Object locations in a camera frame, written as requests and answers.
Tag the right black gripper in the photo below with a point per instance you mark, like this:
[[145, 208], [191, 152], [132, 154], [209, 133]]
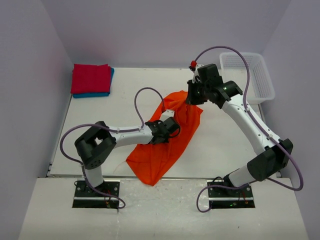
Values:
[[192, 93]]

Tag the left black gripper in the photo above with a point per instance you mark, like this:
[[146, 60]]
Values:
[[172, 125]]

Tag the orange t shirt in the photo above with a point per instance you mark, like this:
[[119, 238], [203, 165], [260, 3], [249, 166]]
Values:
[[151, 161]]

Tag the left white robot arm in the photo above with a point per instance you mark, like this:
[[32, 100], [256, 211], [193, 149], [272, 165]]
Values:
[[96, 144]]

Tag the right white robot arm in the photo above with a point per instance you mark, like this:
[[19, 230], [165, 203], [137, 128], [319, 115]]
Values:
[[271, 151]]

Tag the white plastic basket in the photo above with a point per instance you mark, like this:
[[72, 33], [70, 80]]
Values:
[[260, 85]]

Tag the folded blue t shirt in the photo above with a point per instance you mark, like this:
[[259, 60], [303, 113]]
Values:
[[96, 94]]

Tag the folded red t shirt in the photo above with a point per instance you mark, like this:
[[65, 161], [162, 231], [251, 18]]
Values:
[[87, 78]]

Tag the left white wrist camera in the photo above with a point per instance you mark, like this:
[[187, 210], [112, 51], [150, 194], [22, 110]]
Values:
[[167, 114]]

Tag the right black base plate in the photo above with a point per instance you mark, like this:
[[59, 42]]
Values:
[[224, 189]]

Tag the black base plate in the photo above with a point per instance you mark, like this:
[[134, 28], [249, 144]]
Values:
[[84, 192], [224, 189]]

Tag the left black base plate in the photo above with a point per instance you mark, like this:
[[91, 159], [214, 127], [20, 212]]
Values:
[[84, 192]]

